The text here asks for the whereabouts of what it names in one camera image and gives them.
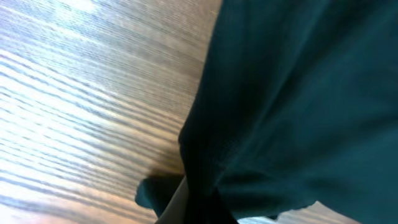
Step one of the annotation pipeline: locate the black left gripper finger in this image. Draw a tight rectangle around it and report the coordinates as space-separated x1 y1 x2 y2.
155 177 189 224

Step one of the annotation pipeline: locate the black t-shirt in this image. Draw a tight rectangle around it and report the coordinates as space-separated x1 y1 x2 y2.
136 0 397 223

